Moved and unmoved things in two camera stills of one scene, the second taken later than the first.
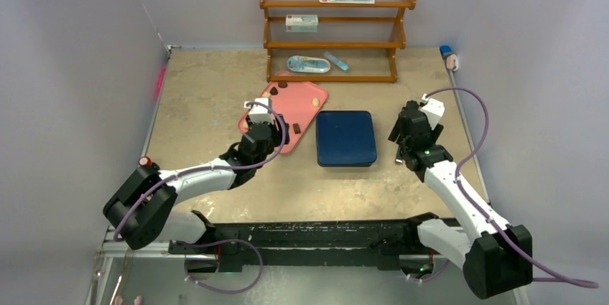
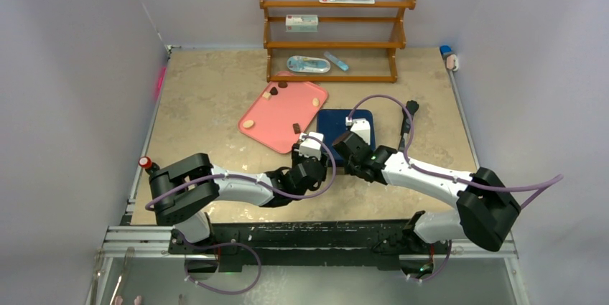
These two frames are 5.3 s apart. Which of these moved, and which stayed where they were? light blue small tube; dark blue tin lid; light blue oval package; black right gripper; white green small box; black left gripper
Moved: black right gripper; black left gripper
Stayed: light blue oval package; light blue small tube; dark blue tin lid; white green small box
